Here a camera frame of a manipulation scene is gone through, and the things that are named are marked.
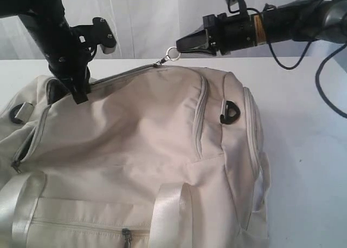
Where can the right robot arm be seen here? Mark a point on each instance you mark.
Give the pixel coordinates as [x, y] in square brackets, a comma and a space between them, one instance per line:
[301, 20]

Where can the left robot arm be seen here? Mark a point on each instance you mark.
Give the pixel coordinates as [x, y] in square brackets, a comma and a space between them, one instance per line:
[40, 17]

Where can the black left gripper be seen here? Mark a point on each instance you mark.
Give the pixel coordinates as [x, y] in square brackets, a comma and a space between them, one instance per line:
[68, 53]

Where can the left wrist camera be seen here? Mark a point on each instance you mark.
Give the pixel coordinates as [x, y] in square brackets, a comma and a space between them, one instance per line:
[103, 35]

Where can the cream fabric duffel bag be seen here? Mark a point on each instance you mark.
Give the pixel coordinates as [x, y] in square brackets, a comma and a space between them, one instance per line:
[156, 157]

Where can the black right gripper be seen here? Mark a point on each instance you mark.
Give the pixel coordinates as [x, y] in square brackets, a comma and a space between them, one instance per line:
[221, 34]

